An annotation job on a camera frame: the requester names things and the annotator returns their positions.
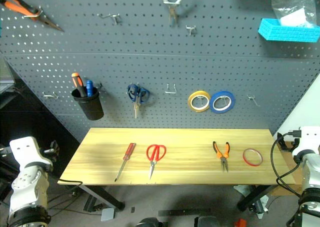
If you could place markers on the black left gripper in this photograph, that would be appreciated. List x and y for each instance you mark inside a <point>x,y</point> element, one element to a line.
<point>48,151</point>

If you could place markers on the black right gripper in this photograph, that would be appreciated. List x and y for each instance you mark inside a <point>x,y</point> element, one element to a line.
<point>295,133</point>

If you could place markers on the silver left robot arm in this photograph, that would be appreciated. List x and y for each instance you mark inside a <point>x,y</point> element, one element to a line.
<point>27,184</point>

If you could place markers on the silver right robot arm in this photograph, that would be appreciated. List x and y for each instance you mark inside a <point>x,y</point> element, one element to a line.
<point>311,187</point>

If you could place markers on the grey metal pegboard wall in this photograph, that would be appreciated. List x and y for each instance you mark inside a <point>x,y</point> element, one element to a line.
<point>160,62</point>

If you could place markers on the black plastic cup holder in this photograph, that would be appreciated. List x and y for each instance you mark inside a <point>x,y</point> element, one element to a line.
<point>88,105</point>

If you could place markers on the black table leg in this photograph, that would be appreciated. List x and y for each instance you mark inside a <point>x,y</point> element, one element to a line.
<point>255,197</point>
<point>105,197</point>

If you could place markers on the orange black needle-nose pliers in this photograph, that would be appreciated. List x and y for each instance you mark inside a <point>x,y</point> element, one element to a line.
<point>223,159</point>

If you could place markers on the blue tape roll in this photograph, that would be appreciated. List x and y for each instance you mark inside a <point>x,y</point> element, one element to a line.
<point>215,107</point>

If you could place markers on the small red object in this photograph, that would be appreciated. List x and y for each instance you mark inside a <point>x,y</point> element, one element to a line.
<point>240,223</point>

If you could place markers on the yellow tape roll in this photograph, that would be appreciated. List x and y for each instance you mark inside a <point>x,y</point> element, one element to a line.
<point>193,102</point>

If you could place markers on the blue plastic storage bin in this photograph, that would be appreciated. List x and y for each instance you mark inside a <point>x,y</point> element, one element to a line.
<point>287,32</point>

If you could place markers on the dark rounded shape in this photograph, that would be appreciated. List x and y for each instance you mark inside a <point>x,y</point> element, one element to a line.
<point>150,222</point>
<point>206,221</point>

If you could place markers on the black flat floor strip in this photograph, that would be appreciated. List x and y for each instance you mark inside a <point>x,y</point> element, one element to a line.
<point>183,212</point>

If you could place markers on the silver double-prong pegboard hook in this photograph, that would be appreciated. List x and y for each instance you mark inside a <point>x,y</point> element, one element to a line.
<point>170,90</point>

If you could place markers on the clear plastic bag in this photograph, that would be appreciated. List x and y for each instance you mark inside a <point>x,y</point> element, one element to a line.
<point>292,7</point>

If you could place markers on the orange black long-nose pliers, hung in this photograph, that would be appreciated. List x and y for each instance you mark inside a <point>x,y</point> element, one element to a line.
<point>20,7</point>

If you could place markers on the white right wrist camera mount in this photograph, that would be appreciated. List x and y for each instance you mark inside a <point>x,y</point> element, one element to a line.
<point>308,137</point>

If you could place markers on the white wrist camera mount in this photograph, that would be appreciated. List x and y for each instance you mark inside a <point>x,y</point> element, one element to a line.
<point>25,149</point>
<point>308,137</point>

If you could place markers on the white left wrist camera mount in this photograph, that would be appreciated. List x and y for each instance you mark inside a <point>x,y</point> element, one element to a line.
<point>25,149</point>

